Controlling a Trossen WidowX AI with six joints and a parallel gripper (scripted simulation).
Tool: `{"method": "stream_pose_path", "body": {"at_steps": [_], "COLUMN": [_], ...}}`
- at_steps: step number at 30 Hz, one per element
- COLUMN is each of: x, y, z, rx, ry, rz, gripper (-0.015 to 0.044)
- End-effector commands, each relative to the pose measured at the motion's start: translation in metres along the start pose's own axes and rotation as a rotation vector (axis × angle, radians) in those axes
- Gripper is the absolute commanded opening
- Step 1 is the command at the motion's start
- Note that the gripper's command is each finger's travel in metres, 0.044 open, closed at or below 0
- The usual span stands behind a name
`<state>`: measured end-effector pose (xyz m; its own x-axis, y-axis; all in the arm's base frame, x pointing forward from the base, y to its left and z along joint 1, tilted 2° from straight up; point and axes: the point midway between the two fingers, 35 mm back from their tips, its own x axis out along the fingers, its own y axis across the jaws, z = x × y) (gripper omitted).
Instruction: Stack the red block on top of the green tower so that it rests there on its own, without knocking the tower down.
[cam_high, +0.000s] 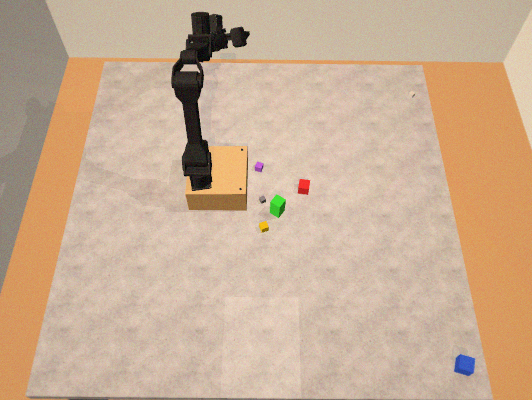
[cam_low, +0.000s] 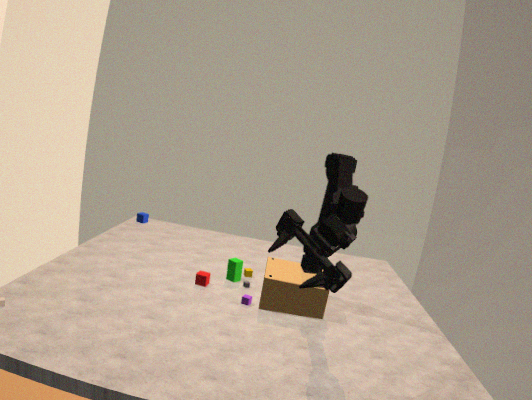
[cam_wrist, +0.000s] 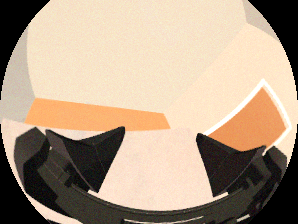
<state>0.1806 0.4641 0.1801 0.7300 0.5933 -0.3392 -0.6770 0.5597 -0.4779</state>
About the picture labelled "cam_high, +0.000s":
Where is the blue block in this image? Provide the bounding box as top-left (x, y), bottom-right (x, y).
top-left (454, 354), bottom-right (475, 376)

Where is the green block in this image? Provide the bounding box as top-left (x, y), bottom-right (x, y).
top-left (270, 194), bottom-right (286, 213)
top-left (270, 207), bottom-right (285, 218)

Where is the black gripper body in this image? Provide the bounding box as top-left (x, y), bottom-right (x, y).
top-left (212, 27), bottom-right (247, 52)

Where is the red block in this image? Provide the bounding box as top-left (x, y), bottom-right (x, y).
top-left (298, 179), bottom-right (310, 195)

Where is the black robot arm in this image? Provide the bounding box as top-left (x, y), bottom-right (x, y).
top-left (171, 12), bottom-right (226, 191)

